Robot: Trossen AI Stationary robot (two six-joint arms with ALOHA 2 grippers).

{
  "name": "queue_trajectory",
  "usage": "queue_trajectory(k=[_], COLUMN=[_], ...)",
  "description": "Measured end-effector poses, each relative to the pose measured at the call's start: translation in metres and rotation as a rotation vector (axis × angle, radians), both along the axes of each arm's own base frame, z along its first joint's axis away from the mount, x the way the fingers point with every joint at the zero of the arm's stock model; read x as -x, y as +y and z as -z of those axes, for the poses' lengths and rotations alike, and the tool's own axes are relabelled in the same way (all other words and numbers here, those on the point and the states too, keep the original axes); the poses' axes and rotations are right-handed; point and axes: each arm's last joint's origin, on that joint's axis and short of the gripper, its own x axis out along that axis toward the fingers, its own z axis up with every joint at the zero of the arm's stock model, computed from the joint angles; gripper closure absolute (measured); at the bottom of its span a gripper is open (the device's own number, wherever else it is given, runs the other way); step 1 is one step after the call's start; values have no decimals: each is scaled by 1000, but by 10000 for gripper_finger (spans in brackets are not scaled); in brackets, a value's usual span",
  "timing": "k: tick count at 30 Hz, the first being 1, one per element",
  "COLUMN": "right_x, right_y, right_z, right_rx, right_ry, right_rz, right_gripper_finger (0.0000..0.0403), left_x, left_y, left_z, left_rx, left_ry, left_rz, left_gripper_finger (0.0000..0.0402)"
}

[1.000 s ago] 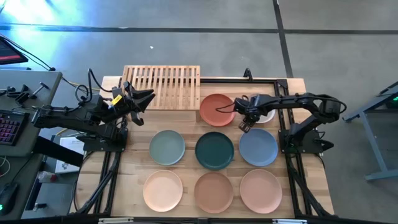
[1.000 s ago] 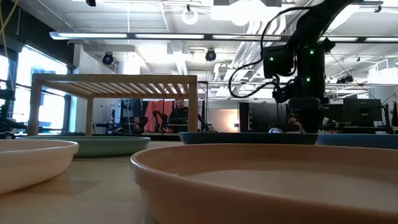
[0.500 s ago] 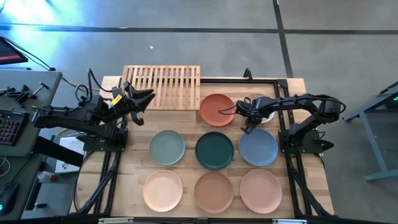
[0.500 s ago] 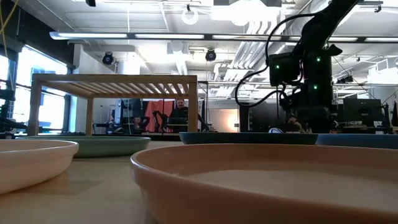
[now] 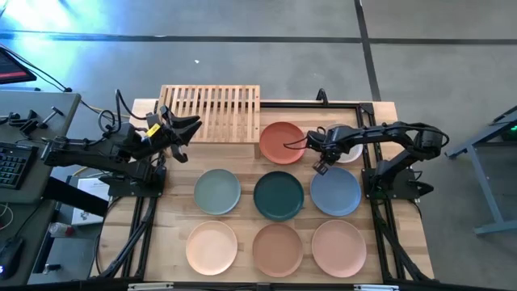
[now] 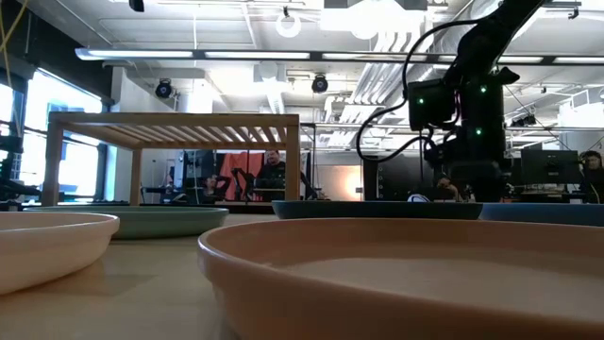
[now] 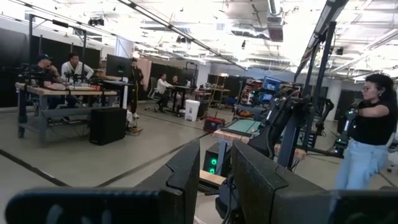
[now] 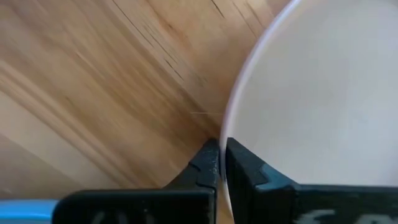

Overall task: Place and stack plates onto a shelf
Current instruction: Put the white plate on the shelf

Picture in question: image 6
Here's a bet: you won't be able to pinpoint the small black ceiling lamps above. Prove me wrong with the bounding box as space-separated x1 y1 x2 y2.
511 112 538 128

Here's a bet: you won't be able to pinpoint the cream plate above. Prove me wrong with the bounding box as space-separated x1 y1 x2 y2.
0 211 121 297

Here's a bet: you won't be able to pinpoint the red cloth panel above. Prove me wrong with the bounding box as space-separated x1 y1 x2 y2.
219 151 265 203

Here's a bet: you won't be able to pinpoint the dark teal plate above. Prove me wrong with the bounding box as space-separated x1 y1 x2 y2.
272 199 485 221

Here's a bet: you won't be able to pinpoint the black partition panel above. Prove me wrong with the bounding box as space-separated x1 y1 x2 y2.
361 155 426 202

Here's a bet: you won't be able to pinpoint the long ceiling light strip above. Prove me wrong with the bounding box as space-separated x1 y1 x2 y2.
74 46 604 66

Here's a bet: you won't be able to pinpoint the light wooden slatted shelf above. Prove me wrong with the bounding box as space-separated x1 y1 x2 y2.
41 111 302 213

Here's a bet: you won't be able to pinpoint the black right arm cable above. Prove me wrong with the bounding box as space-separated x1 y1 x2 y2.
355 18 480 164

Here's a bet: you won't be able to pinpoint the yellow hanging cable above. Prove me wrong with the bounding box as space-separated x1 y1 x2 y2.
0 0 30 138

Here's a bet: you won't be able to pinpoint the white ceiling ring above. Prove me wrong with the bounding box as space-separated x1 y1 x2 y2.
275 13 303 40

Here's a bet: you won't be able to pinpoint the blue plate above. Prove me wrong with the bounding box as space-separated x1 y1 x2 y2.
479 202 604 228

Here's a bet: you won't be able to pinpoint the person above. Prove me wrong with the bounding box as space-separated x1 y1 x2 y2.
256 149 288 203
432 173 467 203
578 149 604 205
201 173 233 204

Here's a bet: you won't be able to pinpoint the peach orange plate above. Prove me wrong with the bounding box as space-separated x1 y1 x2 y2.
196 217 604 340

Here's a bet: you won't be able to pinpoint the black computer monitor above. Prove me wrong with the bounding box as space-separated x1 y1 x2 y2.
521 149 580 186

